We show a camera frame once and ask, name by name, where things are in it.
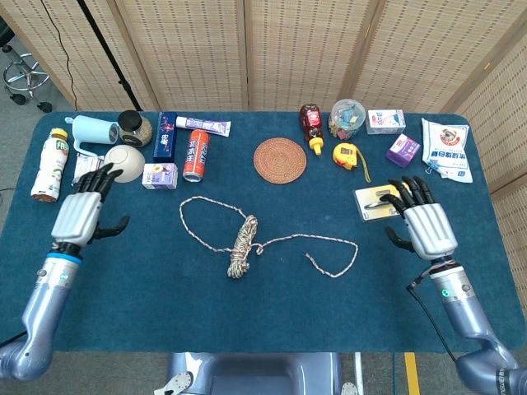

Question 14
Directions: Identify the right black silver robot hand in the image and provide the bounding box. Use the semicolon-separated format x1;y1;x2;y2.
379;175;459;261

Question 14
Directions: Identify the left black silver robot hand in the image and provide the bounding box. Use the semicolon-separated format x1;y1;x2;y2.
50;162;131;248

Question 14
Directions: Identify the braided multicolour rope bundle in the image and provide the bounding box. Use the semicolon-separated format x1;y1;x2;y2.
179;196;359;280

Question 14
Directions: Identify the white drink bottle yellow cap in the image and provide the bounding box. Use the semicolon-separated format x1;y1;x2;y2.
30;128;70;204

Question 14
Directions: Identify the white snack packet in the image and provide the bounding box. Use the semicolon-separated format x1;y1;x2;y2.
71;151;105;186

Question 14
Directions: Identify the razor in yellow blister pack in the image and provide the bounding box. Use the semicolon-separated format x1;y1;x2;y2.
353;180;413;223

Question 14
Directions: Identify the beige bowl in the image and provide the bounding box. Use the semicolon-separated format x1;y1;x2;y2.
103;143;146;184

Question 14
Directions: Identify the white sugar bag blue print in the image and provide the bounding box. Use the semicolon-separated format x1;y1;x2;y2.
420;117;473;184

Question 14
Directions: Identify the purple small box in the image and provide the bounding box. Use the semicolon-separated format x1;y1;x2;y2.
385;133;422;170

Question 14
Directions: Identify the light blue mug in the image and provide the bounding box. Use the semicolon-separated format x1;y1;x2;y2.
64;114;120;156

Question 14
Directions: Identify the white purple small carton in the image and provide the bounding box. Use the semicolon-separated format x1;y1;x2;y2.
141;162;180;191

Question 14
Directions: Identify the glass jar black lid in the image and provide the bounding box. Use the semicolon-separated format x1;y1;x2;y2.
117;109;154;148

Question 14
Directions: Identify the yellow tape measure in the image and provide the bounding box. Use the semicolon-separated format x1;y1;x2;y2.
332;142;372;184

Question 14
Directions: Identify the office stool chrome base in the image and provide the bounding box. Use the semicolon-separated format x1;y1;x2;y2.
0;18;54;114

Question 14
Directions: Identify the dark blue toothpaste box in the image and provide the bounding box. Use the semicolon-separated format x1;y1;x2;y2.
152;111;179;163

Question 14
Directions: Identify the white box blue red print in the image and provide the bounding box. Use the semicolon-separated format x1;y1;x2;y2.
366;109;407;136

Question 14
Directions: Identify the blue felt table cover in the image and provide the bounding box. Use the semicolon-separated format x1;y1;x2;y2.
0;110;527;355

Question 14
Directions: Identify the orange soda can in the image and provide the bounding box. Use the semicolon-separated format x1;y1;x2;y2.
182;128;211;184

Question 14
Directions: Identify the clear plastic jar of clips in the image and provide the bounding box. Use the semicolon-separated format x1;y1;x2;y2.
328;98;367;141

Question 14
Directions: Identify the white purple toothpaste tube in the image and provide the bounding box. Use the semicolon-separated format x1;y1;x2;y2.
175;115;232;137

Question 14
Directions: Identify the red sauce bottle yellow cap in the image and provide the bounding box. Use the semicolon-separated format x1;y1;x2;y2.
299;103;325;156

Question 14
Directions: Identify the round woven brown coaster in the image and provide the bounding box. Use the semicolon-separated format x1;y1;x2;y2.
253;137;308;185

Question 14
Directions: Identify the black tripod pole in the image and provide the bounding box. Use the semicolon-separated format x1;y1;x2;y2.
76;0;144;112

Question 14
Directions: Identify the blue-grey robot torso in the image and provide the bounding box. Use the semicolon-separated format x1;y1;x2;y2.
166;351;343;395

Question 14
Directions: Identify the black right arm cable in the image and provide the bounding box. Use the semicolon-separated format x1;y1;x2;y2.
406;269;460;365

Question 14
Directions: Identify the thin black hanging cable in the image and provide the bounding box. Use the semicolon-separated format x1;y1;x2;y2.
40;0;79;111

